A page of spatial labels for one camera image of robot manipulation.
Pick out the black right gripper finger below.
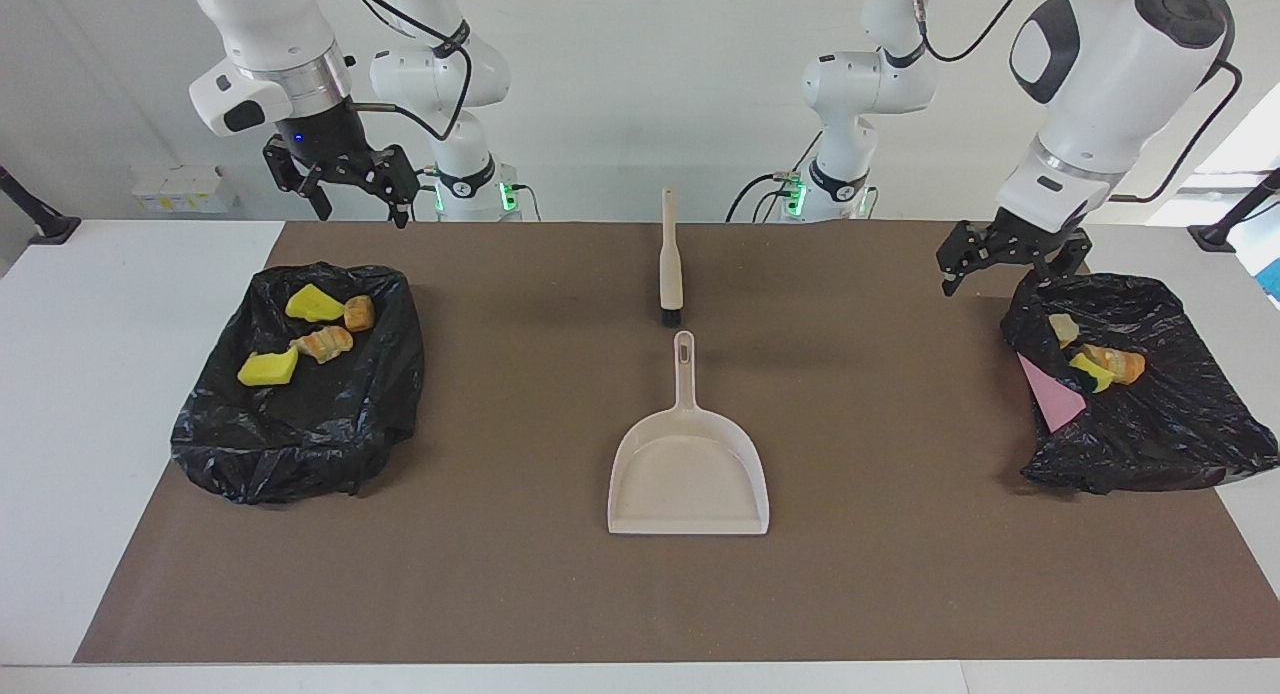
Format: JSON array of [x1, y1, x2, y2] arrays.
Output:
[[263, 139, 333, 221], [352, 144, 421, 229]]

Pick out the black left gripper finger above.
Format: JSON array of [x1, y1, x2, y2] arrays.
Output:
[[936, 220, 996, 297], [1035, 229, 1093, 280]]

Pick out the green and yellow sponge piece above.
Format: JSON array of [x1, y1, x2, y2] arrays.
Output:
[[1070, 352, 1116, 393]]

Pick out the blocky tan food piece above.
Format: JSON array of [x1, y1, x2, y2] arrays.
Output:
[[1085, 343, 1147, 386]]

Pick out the irregular yellow sponge piece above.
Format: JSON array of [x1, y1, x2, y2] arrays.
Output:
[[285, 283, 346, 323]]

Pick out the orange striped bread piece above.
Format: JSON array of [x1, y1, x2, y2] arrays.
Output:
[[290, 326, 355, 364]]

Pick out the notched yellow sponge piece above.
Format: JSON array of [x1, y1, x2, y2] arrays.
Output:
[[237, 346, 300, 387]]

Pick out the beige hand brush black bristles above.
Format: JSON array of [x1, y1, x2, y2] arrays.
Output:
[[658, 187, 686, 327]]

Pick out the beige plastic dustpan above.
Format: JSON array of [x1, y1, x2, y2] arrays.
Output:
[[607, 331, 771, 536]]

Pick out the pink bin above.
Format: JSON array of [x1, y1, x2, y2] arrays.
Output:
[[1018, 354, 1086, 433]]

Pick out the black bag over pink bin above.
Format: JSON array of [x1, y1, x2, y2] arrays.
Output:
[[1000, 272, 1280, 495]]

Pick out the black trash bag bin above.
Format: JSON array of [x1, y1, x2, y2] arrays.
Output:
[[170, 262, 426, 505]]

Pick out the brown table mat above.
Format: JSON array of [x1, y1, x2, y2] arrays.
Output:
[[75, 221, 1280, 665]]

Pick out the black right base cable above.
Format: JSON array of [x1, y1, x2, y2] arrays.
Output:
[[408, 167, 441, 222]]

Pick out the black base cable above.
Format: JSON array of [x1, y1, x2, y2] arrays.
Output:
[[408, 167, 441, 222], [725, 132, 826, 223]]

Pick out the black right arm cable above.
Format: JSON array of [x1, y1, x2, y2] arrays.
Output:
[[340, 0, 473, 143]]

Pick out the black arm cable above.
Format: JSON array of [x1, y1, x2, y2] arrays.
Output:
[[340, 0, 473, 143], [908, 0, 1244, 205]]

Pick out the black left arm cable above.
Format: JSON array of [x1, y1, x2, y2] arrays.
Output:
[[908, 0, 1244, 205]]

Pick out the black left base cable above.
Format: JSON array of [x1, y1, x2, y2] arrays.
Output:
[[725, 132, 826, 223]]

